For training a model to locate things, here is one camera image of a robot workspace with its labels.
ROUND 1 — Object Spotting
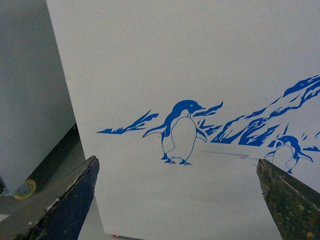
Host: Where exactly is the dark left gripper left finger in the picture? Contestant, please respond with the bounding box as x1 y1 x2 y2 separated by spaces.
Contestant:
0 156 100 240

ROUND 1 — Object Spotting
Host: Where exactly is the yellow caster wheel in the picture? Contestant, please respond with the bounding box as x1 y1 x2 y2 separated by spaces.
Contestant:
13 178 37 200

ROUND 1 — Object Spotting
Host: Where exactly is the grey metal cabinet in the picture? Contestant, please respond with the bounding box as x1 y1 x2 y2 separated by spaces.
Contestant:
0 0 76 195

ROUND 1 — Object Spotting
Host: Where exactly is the white chest freezer blue trim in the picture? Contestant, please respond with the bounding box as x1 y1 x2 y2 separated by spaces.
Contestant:
47 0 320 240

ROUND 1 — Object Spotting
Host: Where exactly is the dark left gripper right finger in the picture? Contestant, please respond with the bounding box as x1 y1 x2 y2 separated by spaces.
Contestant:
256 159 320 240

